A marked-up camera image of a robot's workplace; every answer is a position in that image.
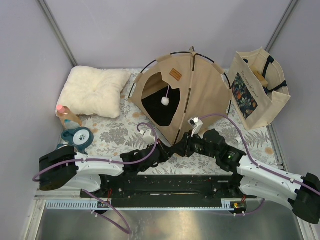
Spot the white fluffy cushion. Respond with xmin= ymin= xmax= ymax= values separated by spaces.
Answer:
xmin=57 ymin=66 xmax=131 ymax=119

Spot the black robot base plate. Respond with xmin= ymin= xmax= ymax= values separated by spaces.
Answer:
xmin=93 ymin=174 xmax=244 ymax=202

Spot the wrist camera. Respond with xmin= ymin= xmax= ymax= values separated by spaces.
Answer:
xmin=138 ymin=129 xmax=156 ymax=145
xmin=188 ymin=117 xmax=203 ymax=137

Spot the floral patterned table mat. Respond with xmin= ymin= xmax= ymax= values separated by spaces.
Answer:
xmin=81 ymin=68 xmax=277 ymax=175

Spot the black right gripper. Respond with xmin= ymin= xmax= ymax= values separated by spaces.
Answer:
xmin=169 ymin=130 xmax=219 ymax=159

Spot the black tent pole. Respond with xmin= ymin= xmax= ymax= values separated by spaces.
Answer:
xmin=174 ymin=47 xmax=196 ymax=144
xmin=128 ymin=50 xmax=232 ymax=113

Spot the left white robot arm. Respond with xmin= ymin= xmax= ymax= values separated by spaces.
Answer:
xmin=34 ymin=142 xmax=173 ymax=198

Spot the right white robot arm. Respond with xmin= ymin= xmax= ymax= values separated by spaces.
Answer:
xmin=171 ymin=129 xmax=320 ymax=225

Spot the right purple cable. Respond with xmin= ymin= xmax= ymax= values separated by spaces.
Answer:
xmin=197 ymin=113 xmax=320 ymax=217

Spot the teal double pet bowl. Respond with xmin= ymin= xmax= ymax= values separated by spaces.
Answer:
xmin=56 ymin=127 xmax=94 ymax=155

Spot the cream floral tote bag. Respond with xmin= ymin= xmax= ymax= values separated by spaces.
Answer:
xmin=228 ymin=48 xmax=291 ymax=130

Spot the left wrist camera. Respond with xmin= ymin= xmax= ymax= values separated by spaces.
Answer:
xmin=138 ymin=129 xmax=156 ymax=145

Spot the wooden block in bag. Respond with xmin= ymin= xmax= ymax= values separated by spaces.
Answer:
xmin=250 ymin=65 xmax=268 ymax=88

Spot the pink capped plastic bottle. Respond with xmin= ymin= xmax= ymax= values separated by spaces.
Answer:
xmin=56 ymin=105 xmax=82 ymax=129

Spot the white slotted cable duct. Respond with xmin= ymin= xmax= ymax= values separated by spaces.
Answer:
xmin=45 ymin=197 xmax=247 ymax=211

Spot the beige fabric pet tent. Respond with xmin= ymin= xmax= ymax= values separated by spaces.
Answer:
xmin=127 ymin=46 xmax=233 ymax=147

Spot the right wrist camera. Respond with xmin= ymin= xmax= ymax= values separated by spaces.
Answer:
xmin=188 ymin=117 xmax=203 ymax=137

